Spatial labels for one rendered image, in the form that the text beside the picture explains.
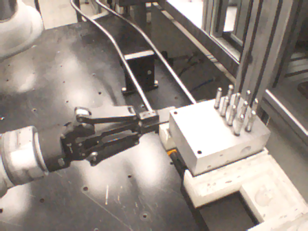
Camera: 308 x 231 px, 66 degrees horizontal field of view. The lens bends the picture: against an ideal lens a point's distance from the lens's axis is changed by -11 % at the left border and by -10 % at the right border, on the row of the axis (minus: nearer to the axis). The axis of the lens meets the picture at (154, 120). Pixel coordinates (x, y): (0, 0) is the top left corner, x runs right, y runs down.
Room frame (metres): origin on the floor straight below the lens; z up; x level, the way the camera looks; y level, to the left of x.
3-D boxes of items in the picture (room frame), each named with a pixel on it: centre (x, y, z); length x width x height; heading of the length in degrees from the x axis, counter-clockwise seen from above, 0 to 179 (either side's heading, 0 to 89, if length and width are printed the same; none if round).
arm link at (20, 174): (0.24, 0.21, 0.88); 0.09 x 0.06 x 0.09; 21
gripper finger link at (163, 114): (0.32, -0.01, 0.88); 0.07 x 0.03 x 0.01; 111
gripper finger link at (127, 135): (0.29, 0.08, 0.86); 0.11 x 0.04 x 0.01; 111
